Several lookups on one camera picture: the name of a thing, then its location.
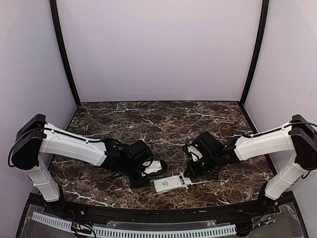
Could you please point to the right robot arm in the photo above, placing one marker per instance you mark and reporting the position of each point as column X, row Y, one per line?
column 298, row 136

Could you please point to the black frame post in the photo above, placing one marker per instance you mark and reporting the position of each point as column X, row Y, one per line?
column 63, row 53
column 256, row 52

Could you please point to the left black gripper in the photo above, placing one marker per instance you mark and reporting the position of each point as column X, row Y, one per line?
column 135, row 184

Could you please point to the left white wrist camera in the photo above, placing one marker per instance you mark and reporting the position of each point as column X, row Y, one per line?
column 154, row 168

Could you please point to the left black frame post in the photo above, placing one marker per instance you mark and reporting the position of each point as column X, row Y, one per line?
column 63, row 53

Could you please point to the white battery cover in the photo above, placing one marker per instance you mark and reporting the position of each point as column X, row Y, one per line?
column 187, row 181

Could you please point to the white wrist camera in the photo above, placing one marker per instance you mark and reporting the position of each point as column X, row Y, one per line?
column 192, row 151
column 154, row 168

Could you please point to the white slotted cable duct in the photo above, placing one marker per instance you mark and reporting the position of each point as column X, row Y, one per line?
column 138, row 230

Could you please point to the blue AA battery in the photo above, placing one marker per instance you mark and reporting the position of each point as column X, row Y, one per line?
column 181, row 180

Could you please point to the black front rail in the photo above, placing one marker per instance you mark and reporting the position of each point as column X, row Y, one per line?
column 233, row 213

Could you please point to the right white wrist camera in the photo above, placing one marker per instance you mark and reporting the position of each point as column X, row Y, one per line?
column 192, row 151

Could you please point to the right black frame post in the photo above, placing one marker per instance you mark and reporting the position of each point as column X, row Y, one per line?
column 256, row 52

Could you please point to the white remote control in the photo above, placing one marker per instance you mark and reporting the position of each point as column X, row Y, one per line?
column 167, row 184

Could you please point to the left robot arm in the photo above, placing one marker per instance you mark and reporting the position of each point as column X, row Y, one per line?
column 38, row 136

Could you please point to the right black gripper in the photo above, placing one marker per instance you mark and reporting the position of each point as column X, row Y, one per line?
column 194, row 172

